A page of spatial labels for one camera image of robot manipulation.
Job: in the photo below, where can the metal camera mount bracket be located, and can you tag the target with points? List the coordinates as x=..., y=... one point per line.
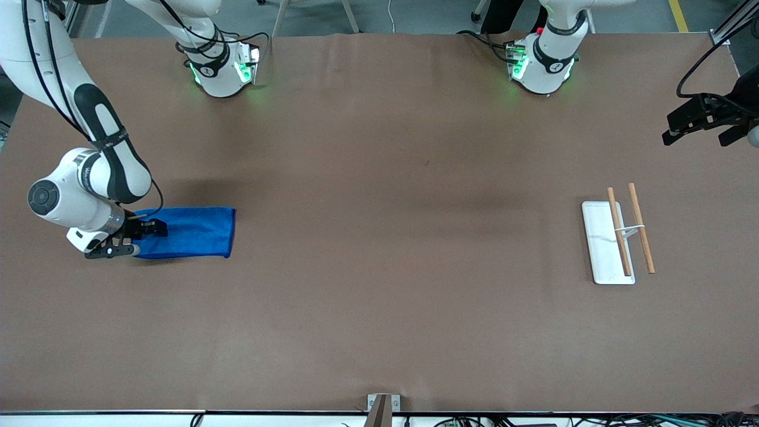
x=382, y=409

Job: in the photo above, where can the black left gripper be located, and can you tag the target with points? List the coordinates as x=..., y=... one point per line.
x=737, y=110

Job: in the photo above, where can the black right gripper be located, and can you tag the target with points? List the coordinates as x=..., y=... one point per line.
x=134, y=227

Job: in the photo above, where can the brown paper table cover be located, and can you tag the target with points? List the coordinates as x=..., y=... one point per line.
x=379, y=267

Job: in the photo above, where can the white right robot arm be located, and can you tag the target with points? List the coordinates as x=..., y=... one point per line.
x=77, y=184

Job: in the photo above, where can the person in black trousers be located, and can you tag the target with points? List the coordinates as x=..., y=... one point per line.
x=504, y=15

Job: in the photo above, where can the white rack with wooden rods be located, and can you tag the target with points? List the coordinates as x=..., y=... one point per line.
x=602, y=249

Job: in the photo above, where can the grey stand legs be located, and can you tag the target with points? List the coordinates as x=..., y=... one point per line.
x=350, y=16

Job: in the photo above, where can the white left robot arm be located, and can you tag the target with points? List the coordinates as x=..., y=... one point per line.
x=545, y=65

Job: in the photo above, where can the aluminium frame post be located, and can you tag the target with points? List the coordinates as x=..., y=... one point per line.
x=71, y=15
x=720, y=37

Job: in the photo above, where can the blue microfiber towel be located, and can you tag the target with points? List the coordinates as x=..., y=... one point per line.
x=195, y=232

